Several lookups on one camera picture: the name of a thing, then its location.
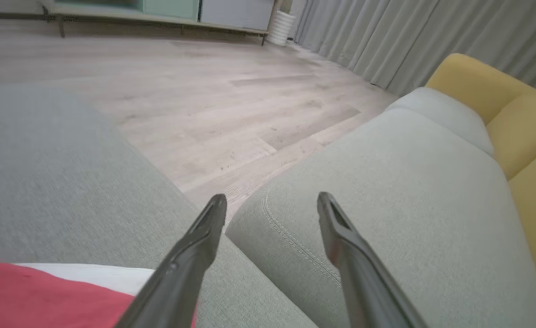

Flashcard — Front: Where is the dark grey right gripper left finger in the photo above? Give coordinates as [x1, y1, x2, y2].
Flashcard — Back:
[113, 194, 227, 328]

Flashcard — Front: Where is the red jersey with black letters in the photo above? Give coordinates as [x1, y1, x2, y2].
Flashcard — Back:
[0, 261, 200, 328]

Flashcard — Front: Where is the grey and yellow sofa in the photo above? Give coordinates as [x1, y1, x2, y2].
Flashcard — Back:
[0, 84, 319, 328]

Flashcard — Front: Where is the yellow sofa end back cushion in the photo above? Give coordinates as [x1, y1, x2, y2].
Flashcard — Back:
[425, 53, 536, 124]

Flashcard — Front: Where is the short grey sofa seat cushion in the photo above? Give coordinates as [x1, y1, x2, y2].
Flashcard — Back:
[384, 87, 494, 155]

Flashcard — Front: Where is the narrow yellow sofa back cushion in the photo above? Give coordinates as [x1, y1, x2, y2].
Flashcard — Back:
[486, 93, 536, 180]

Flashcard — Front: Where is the grey low sideboard cabinet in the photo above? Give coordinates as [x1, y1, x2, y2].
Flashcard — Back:
[40, 0, 275, 46]

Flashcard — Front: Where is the white ribbed cylinder bin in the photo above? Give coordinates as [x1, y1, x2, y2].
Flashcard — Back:
[266, 11, 297, 46]

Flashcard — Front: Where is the long grey sofa seat cushion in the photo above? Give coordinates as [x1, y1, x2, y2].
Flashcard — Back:
[226, 108, 536, 328]

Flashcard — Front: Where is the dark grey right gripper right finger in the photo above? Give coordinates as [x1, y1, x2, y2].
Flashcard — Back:
[317, 192, 428, 328]

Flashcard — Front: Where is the grey pleated curtain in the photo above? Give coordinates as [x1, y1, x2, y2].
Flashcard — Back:
[291, 0, 536, 96]

